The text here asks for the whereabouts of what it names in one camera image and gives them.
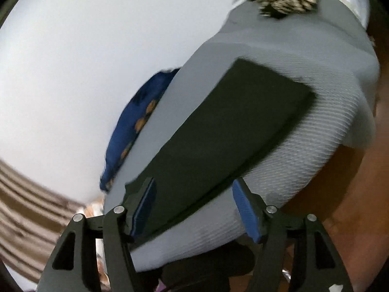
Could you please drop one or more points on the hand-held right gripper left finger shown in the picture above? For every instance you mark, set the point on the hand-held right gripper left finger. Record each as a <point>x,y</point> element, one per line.
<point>145,201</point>

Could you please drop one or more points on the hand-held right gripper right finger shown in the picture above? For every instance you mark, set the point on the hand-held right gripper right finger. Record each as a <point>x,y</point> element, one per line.
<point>246,210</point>

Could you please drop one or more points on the black pants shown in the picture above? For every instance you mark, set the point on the black pants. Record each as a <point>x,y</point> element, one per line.
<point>228,127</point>

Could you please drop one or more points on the floral pillow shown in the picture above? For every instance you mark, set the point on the floral pillow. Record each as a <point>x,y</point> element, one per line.
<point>92,210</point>

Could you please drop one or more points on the dark cloth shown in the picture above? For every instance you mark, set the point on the dark cloth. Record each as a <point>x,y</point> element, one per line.
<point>206,264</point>

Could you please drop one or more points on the blue orange printed blanket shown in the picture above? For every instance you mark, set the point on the blue orange printed blanket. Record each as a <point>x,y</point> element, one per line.
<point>133,121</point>

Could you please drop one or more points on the brown striped cloth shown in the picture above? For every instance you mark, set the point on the brown striped cloth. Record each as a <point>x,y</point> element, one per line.
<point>24,213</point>

